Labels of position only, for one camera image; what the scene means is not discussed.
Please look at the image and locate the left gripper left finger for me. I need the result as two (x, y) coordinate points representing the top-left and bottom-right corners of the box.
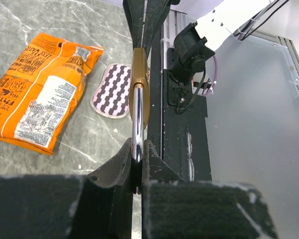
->
(0, 139), (133, 239)

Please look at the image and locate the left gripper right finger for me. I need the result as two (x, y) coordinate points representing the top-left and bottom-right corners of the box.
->
(142, 140), (278, 239)

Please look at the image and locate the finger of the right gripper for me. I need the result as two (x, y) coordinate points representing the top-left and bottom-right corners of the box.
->
(142, 0), (173, 55)
(123, 0), (145, 49)

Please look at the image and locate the large brass long-shackle padlock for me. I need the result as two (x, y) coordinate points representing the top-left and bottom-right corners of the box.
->
(129, 48), (150, 194)

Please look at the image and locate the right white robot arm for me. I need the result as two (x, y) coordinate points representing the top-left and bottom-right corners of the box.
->
(123, 0), (276, 116)

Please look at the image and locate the purple wavy sponge pad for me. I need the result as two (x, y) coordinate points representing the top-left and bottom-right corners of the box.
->
(90, 63), (131, 119)

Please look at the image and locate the orange kettle chip bag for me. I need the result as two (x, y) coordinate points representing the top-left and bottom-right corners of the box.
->
(0, 33), (104, 155)

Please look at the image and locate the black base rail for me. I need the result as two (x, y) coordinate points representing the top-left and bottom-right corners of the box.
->
(147, 32), (212, 181)

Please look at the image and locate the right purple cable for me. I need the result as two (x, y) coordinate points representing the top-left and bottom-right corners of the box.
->
(201, 54), (220, 97)

